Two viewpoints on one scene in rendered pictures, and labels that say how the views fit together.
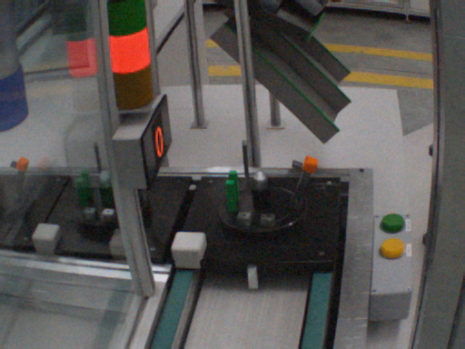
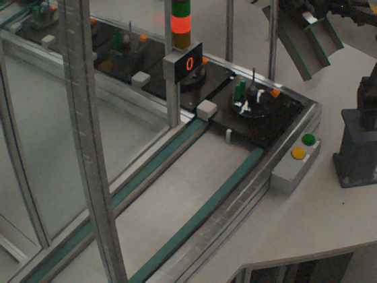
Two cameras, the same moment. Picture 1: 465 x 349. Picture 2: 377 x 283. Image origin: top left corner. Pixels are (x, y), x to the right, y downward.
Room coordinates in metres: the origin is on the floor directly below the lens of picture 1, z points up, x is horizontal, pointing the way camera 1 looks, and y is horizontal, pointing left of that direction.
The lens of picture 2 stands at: (-0.30, -0.45, 2.14)
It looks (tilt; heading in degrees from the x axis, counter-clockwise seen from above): 44 degrees down; 25
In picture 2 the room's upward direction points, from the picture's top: straight up
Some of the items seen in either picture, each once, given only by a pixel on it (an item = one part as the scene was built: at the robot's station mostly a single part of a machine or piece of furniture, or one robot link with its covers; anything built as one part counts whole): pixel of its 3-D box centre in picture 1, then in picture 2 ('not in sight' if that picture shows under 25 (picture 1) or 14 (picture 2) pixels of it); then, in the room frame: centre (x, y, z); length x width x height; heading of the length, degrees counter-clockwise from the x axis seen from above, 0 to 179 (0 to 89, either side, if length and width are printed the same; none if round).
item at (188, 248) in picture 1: (189, 250); (207, 110); (0.95, 0.07, 0.97); 0.05 x 0.05 x 0.04; 79
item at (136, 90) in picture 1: (132, 83); (181, 36); (0.86, 0.11, 1.28); 0.05 x 0.05 x 0.05
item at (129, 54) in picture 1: (129, 47); (180, 21); (0.86, 0.11, 1.33); 0.05 x 0.05 x 0.05
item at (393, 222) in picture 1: (392, 224); (308, 140); (0.97, -0.25, 0.96); 0.04 x 0.04 x 0.02
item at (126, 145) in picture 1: (132, 77); (181, 34); (0.86, 0.11, 1.29); 0.12 x 0.05 x 0.25; 169
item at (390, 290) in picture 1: (390, 265); (297, 161); (0.90, -0.24, 0.93); 0.21 x 0.07 x 0.06; 169
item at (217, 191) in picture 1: (263, 221); (252, 108); (1.03, -0.04, 0.96); 0.24 x 0.24 x 0.02; 79
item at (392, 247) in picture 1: (392, 250); (298, 153); (0.90, -0.24, 0.96); 0.04 x 0.04 x 0.02
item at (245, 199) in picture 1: (262, 210); (252, 104); (1.03, -0.04, 0.98); 0.14 x 0.14 x 0.02
